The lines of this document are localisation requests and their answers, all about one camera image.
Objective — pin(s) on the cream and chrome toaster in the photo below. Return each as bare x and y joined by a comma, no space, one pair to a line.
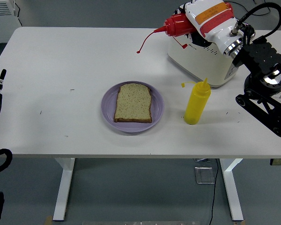
201,65

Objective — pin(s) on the slice of bread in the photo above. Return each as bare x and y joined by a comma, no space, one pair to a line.
133,103

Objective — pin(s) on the yellow squeeze bottle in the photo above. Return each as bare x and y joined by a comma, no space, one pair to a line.
197,103

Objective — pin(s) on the clear floor plate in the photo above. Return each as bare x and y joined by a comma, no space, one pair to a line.
204,175

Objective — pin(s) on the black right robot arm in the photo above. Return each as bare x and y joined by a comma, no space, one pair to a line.
262,56

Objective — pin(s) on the metal bracket under table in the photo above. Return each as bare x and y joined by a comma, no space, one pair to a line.
279,162

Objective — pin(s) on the white table leg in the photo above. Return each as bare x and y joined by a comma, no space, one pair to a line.
64,187
231,187

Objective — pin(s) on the purple plate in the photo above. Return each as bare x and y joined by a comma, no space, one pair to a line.
107,110

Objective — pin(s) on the white heater unit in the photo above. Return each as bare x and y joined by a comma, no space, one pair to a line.
2,18

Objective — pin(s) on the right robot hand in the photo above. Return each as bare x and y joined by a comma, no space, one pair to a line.
213,28

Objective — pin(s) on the red squeeze bottle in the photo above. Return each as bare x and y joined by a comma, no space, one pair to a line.
178,24

